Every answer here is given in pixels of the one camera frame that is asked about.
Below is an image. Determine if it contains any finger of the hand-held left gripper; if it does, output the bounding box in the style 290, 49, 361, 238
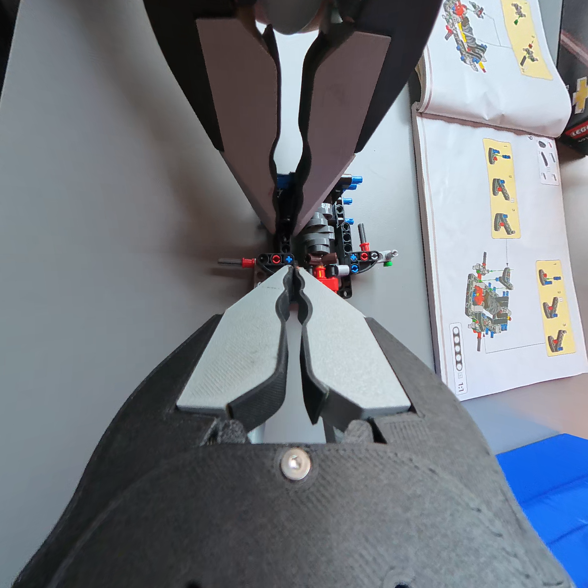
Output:
197, 18, 282, 235
294, 31, 392, 237

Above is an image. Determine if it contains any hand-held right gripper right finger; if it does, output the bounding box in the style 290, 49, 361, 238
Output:
294, 268, 413, 433

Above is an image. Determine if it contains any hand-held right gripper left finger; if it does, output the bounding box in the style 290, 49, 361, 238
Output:
176, 266, 295, 433

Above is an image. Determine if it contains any black angled lego piece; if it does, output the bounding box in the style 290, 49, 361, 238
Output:
256, 252, 296, 277

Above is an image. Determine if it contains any black frame lego assembly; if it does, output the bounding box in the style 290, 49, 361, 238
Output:
218, 172, 399, 299

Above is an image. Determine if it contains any open lego instruction booklet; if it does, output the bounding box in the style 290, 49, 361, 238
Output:
410, 0, 588, 401

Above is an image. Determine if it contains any black lego box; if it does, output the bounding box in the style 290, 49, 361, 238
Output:
556, 0, 588, 158

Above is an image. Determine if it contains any blue plastic bin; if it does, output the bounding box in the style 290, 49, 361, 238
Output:
495, 433, 588, 588

